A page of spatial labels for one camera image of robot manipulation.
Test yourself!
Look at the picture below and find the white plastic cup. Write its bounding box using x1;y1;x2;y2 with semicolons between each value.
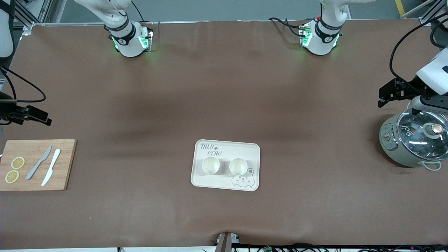
202;156;221;175
229;157;248;176

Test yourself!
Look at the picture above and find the cream tray with bear print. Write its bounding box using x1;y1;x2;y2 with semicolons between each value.
191;140;261;192

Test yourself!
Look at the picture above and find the glass pot lid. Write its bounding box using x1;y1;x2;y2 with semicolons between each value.
397;107;448;162

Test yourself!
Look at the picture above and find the grey-blue plastic knife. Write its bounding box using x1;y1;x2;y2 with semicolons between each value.
25;145;53;180

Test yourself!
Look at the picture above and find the grey-green electric cooking pot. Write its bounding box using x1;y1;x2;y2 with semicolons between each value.
379;108;448;171

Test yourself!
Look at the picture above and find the white plastic knife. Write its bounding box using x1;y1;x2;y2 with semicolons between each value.
41;149;61;187

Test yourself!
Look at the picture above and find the bamboo cutting board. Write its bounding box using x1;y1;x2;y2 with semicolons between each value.
0;139;77;191

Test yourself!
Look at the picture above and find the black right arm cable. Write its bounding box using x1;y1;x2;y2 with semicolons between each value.
0;66;47;104

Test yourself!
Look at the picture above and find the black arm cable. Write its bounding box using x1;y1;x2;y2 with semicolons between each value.
0;66;47;104
389;14;448;91

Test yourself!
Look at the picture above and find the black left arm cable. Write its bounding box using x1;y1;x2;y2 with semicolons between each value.
389;14;448;91

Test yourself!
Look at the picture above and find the aluminium frame profile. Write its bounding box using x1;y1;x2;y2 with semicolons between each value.
14;0;53;35
419;0;448;27

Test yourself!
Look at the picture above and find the black left base cable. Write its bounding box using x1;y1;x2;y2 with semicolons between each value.
269;17;304;37

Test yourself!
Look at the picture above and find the black base cable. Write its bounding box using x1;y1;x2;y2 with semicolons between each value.
269;17;304;37
131;0;146;23

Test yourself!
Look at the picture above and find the black right base cable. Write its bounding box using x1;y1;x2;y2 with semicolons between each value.
131;0;146;23

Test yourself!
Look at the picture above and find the metal table clamp bracket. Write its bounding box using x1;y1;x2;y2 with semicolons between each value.
215;232;240;252

